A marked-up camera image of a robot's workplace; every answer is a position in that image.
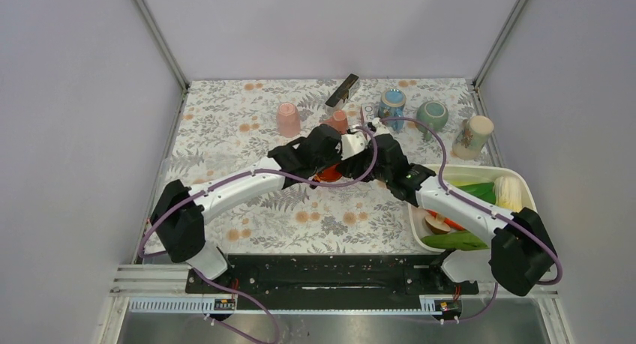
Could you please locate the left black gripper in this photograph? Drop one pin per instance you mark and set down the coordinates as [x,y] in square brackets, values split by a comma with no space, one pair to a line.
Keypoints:
[337,156]

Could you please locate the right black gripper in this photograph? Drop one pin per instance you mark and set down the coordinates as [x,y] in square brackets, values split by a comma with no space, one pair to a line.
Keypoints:
[352,166]

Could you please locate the large orange mug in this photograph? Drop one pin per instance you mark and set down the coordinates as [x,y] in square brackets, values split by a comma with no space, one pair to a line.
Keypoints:
[328,175]

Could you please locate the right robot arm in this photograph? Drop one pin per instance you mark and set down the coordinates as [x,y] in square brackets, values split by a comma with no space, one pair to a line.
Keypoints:
[521,252]

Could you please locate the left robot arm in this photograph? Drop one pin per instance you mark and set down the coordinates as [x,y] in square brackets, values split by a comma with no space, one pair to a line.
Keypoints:
[181,213]

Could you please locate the pink dotted mug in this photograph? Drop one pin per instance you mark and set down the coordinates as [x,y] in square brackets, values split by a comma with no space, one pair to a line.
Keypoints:
[338,120]

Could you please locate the blue butterfly mug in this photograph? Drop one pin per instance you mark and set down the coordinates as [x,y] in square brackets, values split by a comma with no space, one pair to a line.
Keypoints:
[392,103]

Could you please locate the green glazed mug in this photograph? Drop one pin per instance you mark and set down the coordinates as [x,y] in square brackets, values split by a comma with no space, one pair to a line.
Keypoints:
[435,115]

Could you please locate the cream painted mug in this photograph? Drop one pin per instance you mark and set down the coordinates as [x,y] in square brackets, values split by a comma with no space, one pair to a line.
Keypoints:
[473,136]

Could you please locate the light pink cup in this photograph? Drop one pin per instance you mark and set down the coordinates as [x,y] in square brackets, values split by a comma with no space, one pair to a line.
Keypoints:
[288,120]

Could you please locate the white red toothpaste box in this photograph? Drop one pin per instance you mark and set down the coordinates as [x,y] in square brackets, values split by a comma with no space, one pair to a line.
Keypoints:
[367,113]

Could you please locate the brown mushroom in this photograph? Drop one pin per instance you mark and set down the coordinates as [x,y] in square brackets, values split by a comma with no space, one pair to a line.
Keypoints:
[435,226]

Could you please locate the orange carrot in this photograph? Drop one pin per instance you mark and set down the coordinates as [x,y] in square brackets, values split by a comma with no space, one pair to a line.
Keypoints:
[450,223]

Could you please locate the floral tablecloth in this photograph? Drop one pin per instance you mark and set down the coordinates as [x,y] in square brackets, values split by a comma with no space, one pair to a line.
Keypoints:
[228,125]

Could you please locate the green bok choy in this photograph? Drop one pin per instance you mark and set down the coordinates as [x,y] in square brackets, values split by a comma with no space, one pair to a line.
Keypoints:
[483,191]

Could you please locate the green cucumber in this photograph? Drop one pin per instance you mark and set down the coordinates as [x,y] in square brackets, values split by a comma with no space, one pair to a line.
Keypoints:
[463,240]

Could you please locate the white plastic basin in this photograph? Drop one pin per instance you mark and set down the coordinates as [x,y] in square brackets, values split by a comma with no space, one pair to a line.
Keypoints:
[461,175]

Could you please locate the yellow napa cabbage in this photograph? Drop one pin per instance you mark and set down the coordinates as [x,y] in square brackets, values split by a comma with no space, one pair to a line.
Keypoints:
[508,192]

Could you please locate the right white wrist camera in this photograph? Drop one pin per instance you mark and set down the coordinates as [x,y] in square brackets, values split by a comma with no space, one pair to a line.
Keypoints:
[379,128]

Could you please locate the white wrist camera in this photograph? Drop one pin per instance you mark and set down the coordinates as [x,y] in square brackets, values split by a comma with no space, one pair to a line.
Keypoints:
[379,128]
[353,144]

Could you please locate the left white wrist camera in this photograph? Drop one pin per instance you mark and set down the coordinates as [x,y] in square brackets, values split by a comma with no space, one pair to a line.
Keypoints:
[353,144]

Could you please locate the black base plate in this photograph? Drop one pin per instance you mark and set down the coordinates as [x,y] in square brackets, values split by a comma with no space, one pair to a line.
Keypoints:
[340,276]

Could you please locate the white slotted cable duct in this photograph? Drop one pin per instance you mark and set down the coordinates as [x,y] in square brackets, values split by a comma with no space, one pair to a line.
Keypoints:
[226,304]

